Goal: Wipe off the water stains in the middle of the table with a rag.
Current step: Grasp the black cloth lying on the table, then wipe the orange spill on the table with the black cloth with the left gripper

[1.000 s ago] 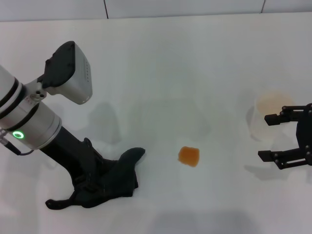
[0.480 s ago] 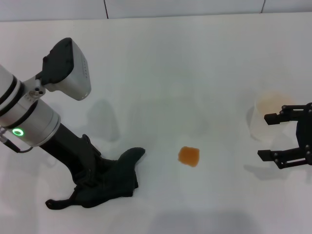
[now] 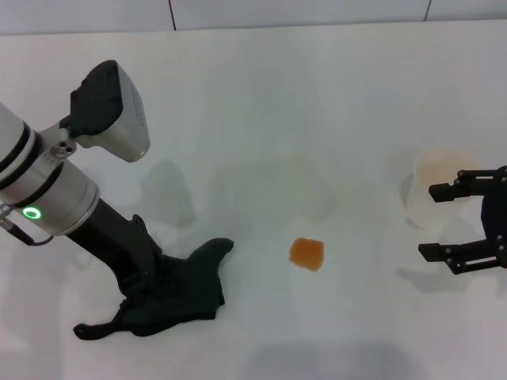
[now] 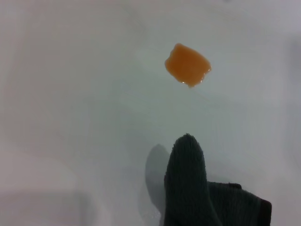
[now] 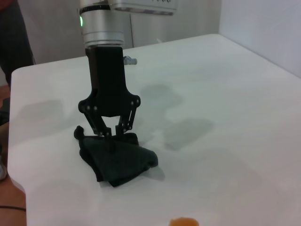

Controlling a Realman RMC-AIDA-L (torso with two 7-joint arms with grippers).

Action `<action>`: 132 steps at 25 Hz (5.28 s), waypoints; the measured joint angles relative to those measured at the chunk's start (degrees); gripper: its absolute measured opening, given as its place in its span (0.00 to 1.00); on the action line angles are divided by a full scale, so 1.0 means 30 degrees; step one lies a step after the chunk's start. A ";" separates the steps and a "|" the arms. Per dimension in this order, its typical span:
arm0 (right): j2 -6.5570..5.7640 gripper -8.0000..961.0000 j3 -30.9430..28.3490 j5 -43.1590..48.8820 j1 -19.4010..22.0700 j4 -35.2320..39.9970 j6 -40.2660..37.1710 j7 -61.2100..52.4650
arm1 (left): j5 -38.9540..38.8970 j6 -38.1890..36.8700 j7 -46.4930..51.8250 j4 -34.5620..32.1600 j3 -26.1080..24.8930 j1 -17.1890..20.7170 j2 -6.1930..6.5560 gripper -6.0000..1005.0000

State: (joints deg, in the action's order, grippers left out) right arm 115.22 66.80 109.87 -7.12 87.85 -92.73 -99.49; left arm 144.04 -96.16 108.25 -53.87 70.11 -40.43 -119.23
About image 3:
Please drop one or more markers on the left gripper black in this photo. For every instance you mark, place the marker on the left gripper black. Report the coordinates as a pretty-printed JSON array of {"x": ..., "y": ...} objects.
[{"x": 115, "y": 241}]

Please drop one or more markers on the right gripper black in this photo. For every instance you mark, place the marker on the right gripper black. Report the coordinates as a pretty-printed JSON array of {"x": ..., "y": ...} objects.
[{"x": 497, "y": 206}]

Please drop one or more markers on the white paper cup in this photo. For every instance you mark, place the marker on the white paper cup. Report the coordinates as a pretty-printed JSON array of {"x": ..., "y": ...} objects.
[{"x": 431, "y": 190}]

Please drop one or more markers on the dark blue rag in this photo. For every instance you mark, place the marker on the dark blue rag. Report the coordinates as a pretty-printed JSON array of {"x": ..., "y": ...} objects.
[{"x": 186, "y": 293}]

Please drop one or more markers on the orange liquid stain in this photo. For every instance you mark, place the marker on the orange liquid stain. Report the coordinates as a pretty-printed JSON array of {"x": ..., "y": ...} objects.
[{"x": 307, "y": 253}]

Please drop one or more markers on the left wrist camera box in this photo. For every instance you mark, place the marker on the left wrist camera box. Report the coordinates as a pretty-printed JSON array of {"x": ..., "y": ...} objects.
[{"x": 107, "y": 107}]

